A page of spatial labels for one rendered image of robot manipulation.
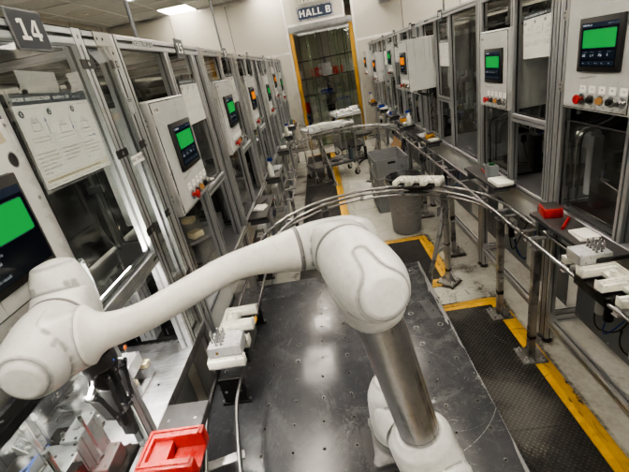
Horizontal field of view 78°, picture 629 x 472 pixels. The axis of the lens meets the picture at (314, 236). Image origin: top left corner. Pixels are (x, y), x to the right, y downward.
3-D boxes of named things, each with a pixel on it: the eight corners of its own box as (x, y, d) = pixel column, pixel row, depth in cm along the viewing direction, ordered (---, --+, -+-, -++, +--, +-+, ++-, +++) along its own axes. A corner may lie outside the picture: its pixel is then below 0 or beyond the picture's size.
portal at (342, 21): (366, 140, 914) (351, 14, 810) (310, 150, 924) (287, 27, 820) (366, 139, 923) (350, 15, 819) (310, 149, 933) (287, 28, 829)
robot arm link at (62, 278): (62, 322, 83) (39, 360, 71) (29, 258, 77) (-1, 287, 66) (114, 307, 85) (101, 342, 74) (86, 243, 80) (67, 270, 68)
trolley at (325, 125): (316, 185, 645) (305, 126, 607) (306, 179, 696) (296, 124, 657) (364, 172, 664) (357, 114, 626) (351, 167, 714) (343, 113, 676)
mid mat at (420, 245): (458, 284, 316) (458, 282, 316) (390, 293, 320) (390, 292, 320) (426, 234, 408) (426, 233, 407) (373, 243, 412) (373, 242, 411)
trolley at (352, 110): (371, 156, 756) (364, 105, 718) (342, 163, 753) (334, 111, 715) (360, 149, 834) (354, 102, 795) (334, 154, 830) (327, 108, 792)
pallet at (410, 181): (393, 193, 307) (391, 181, 303) (399, 186, 318) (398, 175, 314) (439, 193, 287) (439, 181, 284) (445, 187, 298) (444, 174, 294)
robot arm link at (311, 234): (288, 214, 90) (303, 234, 78) (360, 199, 94) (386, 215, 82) (297, 264, 95) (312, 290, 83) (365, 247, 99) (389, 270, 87)
